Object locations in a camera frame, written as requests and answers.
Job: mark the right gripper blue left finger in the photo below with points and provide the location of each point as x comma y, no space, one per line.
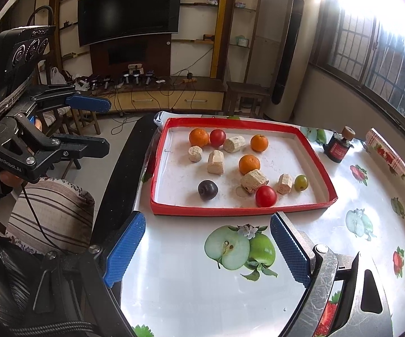
73,294

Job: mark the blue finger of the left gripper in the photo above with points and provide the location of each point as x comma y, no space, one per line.
88,103
77,146

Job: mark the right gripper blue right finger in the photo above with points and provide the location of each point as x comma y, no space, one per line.
363,308

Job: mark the large red tomato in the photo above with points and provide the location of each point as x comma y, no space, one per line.
266,197

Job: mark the yellow-green plum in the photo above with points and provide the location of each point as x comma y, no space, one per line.
301,183

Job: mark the beige cork block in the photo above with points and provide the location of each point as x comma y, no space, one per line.
253,180

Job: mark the orange mandarin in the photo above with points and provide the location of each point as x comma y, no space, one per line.
259,143
248,163
199,137

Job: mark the small red tomato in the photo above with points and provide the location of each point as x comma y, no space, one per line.
217,138

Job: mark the small beige cork piece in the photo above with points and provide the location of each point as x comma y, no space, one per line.
284,184

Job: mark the wooden tv cabinet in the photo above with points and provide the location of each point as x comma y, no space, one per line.
176,94

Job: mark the black television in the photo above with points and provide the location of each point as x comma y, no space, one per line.
102,20

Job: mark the dark jar with cork lid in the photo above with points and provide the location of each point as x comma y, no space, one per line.
340,142

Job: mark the dark purple plum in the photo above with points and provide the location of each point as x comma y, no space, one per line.
207,190

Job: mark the small round cork piece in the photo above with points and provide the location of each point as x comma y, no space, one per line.
195,153

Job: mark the red rimmed white tray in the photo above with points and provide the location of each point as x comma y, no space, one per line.
230,167

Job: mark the large beige cork chunk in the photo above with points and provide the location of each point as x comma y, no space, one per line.
216,162

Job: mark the beige cork cylinder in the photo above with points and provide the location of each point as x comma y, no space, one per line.
234,144

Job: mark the wooden stool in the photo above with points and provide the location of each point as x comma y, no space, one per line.
236,91

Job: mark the tall white air conditioner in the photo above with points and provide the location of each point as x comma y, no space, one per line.
297,41

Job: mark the window with grille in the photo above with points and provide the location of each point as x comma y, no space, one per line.
362,43

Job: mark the wooden wall shelf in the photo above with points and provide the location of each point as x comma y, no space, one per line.
215,41

